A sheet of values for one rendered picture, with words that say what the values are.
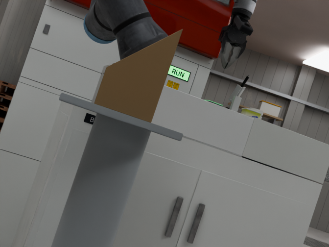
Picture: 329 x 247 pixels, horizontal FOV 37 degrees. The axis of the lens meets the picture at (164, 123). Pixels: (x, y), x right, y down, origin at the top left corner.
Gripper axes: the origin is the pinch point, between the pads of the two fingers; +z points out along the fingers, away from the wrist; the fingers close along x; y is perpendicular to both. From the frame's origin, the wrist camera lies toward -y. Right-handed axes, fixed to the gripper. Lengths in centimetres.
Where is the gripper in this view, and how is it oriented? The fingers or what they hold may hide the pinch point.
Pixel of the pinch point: (226, 64)
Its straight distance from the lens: 174.4
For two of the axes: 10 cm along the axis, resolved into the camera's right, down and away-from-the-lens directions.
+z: -3.2, 9.5, -0.2
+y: -2.7, -0.7, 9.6
